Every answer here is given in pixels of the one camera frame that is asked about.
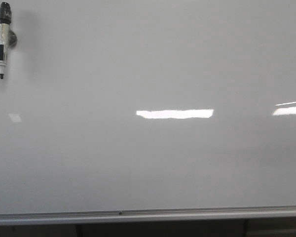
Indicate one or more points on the grey round magnet holder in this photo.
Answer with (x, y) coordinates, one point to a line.
(12, 39)

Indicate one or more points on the black whiteboard marker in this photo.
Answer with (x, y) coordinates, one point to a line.
(5, 21)

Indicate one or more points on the white whiteboard with aluminium frame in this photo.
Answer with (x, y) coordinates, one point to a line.
(146, 110)

